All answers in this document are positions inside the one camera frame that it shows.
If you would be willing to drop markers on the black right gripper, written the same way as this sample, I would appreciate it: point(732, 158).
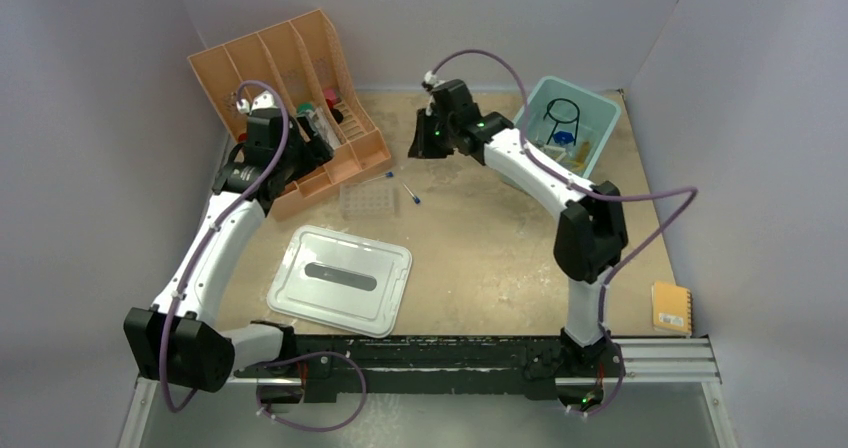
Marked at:
point(421, 147)

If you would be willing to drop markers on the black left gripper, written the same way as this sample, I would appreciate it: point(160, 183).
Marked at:
point(315, 152)

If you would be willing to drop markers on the blue-capped test tube angled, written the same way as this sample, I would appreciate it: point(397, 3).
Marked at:
point(415, 198)

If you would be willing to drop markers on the clear test tube rack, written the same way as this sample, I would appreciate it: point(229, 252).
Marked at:
point(367, 201)

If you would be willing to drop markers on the blue hexagonal plastic piece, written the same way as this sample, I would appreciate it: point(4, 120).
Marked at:
point(563, 138)

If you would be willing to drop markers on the brown test tube brush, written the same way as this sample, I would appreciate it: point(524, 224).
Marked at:
point(578, 161)

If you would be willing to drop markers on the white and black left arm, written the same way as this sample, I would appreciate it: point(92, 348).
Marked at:
point(174, 339)

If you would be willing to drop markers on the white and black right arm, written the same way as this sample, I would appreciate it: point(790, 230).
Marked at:
point(591, 232)

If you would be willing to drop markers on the blue-capped test tube by organizer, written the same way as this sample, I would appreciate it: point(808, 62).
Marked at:
point(387, 175)

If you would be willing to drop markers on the red black item in organizer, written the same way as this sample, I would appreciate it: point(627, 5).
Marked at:
point(332, 99)

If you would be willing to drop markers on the peach plastic desk organizer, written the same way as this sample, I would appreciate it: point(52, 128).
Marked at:
point(299, 58)

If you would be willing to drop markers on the white plastic bin lid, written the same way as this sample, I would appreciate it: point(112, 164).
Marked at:
point(341, 280)

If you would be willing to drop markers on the mint green plastic bin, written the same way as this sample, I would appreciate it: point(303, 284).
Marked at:
point(558, 105)

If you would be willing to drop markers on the yellow spiral notebook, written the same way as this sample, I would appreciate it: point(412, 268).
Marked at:
point(672, 309)

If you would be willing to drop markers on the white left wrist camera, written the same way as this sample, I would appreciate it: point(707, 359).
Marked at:
point(262, 102)

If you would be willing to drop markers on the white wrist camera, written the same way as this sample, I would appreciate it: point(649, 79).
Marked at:
point(262, 102)
point(429, 83)

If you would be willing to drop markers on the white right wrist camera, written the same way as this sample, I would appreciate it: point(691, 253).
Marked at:
point(429, 83)

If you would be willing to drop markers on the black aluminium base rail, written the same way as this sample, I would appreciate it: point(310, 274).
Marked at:
point(538, 368)

